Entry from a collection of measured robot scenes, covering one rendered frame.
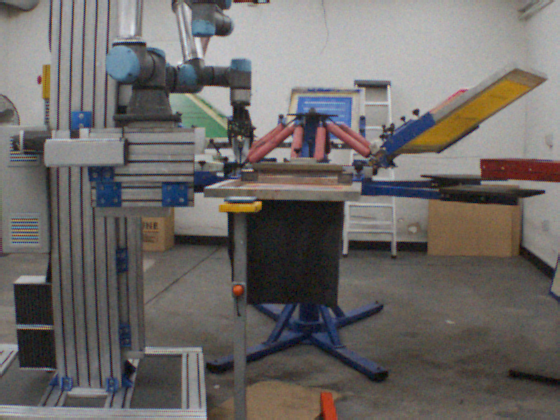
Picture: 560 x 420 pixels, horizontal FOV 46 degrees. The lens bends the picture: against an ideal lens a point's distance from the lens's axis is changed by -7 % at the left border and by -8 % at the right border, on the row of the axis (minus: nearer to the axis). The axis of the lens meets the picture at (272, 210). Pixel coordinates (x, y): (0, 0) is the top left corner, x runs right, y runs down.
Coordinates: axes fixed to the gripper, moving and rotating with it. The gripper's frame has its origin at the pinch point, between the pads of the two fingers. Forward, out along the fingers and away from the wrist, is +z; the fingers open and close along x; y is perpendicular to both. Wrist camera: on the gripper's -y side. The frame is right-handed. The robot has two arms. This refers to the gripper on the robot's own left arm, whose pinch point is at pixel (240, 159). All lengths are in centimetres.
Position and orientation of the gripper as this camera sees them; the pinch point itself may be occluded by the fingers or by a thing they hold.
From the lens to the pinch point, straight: 247.8
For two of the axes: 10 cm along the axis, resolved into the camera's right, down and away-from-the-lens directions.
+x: 9.9, 0.3, -1.3
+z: -0.1, 9.9, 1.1
